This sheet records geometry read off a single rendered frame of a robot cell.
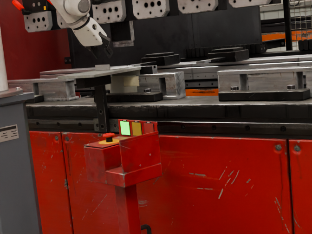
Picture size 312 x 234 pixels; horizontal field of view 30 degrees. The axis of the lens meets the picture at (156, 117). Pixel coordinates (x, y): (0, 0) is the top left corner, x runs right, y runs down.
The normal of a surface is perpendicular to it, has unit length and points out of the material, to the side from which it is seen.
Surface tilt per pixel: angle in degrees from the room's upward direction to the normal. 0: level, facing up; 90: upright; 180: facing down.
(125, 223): 90
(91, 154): 90
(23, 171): 90
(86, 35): 131
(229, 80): 90
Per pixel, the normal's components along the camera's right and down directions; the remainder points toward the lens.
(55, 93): -0.59, 0.17
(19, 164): 0.73, 0.03
